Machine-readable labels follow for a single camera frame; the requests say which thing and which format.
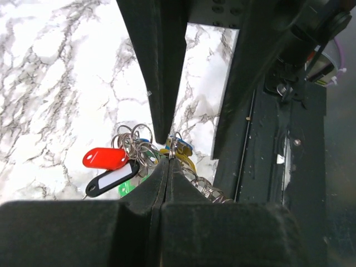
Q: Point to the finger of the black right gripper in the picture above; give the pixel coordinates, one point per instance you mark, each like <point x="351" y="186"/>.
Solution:
<point x="157" y="32"/>

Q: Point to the blue key tag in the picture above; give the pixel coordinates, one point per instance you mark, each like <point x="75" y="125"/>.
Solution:
<point x="181" y="144"/>

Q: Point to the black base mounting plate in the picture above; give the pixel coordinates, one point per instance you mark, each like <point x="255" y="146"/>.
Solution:
<point x="276" y="151"/>

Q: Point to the yellow key tag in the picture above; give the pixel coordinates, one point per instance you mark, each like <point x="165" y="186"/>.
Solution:
<point x="185" y="161"/>

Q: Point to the red key tag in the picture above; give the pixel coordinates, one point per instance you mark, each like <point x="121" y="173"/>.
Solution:
<point x="105" y="158"/>

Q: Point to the black key tag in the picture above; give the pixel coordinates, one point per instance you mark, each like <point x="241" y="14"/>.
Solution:
<point x="110" y="179"/>

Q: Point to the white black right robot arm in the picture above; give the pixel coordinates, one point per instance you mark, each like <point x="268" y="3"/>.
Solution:
<point x="277" y="45"/>

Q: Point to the green key tag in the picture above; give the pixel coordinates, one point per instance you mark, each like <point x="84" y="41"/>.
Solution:
<point x="128" y="186"/>

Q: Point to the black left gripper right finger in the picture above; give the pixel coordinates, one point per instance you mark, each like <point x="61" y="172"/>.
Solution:
<point x="197" y="232"/>

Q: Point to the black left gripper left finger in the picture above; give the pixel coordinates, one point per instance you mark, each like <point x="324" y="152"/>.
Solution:
<point x="86" y="233"/>

